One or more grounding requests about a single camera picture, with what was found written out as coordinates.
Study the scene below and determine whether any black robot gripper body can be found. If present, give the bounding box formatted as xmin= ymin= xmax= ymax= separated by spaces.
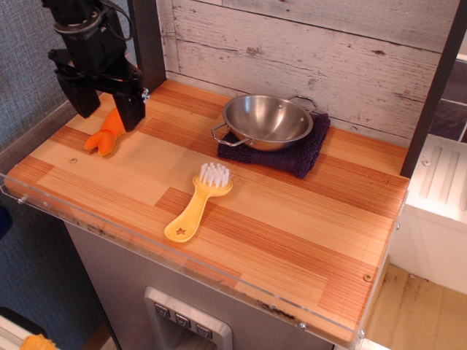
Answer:
xmin=49 ymin=21 xmax=150 ymax=103

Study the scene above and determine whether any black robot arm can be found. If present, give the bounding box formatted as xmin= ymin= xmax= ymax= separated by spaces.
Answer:
xmin=42 ymin=0 xmax=150 ymax=131

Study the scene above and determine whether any yellow toy scrub brush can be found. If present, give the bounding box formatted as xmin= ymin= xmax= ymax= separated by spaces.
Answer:
xmin=164 ymin=162 xmax=233 ymax=243

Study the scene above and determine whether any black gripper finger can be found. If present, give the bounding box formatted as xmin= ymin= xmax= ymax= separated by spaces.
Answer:
xmin=58 ymin=76 xmax=100 ymax=118
xmin=113 ymin=93 xmax=146 ymax=131

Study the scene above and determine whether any grey toy fridge dispenser panel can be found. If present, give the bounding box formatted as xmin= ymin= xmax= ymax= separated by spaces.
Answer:
xmin=144 ymin=287 xmax=234 ymax=349

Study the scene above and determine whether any dark left shelf post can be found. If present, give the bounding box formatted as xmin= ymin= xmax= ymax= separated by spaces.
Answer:
xmin=127 ymin=0 xmax=166 ymax=93

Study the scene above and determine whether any dark right shelf post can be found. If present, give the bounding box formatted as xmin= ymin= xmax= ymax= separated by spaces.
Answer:
xmin=400 ymin=0 xmax=466 ymax=178

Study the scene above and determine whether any dark purple folded cloth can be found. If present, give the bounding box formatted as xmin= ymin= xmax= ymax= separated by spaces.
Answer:
xmin=217 ymin=113 xmax=331 ymax=179

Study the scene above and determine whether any dark shelf post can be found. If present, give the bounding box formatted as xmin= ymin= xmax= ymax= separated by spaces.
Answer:
xmin=127 ymin=0 xmax=166 ymax=93
xmin=400 ymin=0 xmax=466 ymax=178

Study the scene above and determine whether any orange object bottom left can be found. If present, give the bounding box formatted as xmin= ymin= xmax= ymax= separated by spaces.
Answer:
xmin=19 ymin=335 xmax=58 ymax=350

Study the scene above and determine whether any small steel two-handled pot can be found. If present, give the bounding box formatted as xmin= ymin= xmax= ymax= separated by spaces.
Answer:
xmin=211 ymin=95 xmax=317 ymax=152

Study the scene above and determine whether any orange plush fish toy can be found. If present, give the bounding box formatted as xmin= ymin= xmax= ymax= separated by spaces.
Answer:
xmin=83 ymin=108 xmax=126 ymax=157

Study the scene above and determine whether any white toy sink counter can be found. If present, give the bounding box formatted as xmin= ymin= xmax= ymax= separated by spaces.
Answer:
xmin=389 ymin=135 xmax=466 ymax=293

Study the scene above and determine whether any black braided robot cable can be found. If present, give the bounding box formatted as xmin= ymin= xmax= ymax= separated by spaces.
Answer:
xmin=98 ymin=0 xmax=134 ymax=42

